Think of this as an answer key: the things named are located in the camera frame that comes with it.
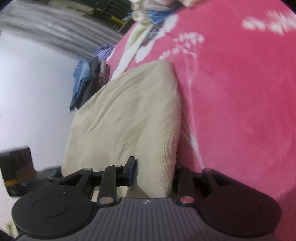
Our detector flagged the beige khaki trousers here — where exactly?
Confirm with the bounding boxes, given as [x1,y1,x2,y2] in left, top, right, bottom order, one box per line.
[62,59,182,197]

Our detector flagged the folded dark grey garment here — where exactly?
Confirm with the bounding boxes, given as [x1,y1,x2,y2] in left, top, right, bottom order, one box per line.
[81,57,110,106]

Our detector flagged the folded blue jeans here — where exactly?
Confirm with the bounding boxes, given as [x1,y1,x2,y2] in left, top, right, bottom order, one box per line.
[69,59,92,112]

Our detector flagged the lilac cloth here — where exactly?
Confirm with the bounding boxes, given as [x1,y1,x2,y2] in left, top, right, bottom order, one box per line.
[93,45,114,61]

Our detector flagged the pink floral bed blanket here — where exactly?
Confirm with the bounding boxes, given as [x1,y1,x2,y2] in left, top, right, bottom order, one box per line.
[106,0,296,241]

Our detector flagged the grey curtain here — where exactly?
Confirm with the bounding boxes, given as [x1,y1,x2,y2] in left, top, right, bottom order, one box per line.
[1,1,122,58]

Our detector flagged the cream white garment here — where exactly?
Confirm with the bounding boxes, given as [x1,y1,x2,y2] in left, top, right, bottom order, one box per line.
[111,9,154,80]

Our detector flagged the blue cloth in pile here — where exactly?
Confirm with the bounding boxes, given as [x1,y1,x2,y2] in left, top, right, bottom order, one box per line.
[147,8,177,25]

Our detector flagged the pink white checkered garment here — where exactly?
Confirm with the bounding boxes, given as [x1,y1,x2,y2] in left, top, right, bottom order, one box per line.
[142,0,202,11]

